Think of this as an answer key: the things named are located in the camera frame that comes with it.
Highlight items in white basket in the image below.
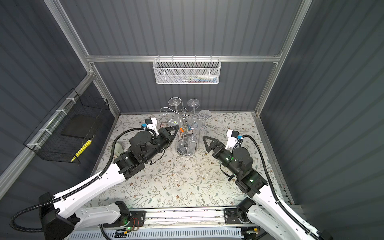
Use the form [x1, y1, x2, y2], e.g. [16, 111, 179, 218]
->
[176, 75, 219, 84]

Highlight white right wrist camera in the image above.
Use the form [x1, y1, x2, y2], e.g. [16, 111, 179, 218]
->
[225, 130, 243, 150]

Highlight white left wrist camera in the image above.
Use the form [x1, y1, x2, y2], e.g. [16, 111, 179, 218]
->
[142, 118, 159, 136]

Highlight white wire mesh basket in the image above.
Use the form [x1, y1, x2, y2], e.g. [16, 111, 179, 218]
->
[153, 60, 222, 85]

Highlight clear flute front centre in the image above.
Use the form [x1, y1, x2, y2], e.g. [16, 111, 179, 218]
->
[187, 118, 203, 143]

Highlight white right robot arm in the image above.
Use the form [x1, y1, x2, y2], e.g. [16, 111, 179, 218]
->
[203, 136, 333, 240]

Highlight silver wine glass rack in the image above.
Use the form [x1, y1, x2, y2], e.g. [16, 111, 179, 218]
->
[160, 107, 200, 158]

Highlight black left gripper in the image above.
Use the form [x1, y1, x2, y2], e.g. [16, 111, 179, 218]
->
[142, 124, 178, 165]

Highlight yellow black striped item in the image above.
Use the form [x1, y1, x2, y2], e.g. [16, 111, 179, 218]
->
[71, 140, 92, 162]

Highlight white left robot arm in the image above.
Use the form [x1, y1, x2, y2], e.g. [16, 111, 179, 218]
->
[9, 126, 180, 240]

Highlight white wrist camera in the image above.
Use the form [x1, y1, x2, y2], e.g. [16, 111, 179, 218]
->
[142, 118, 159, 136]
[225, 130, 243, 150]

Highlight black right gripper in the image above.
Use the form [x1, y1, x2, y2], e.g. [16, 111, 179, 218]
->
[204, 135, 242, 178]

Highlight black wire mesh basket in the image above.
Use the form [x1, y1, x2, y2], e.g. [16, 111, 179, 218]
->
[24, 89, 110, 164]

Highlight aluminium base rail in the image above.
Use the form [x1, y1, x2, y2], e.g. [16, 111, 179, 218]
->
[62, 205, 304, 232]

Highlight clear flute back left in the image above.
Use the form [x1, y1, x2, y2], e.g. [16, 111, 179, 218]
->
[168, 97, 182, 113]

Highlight clear flute back right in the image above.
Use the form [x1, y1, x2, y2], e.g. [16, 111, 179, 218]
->
[187, 99, 200, 118]

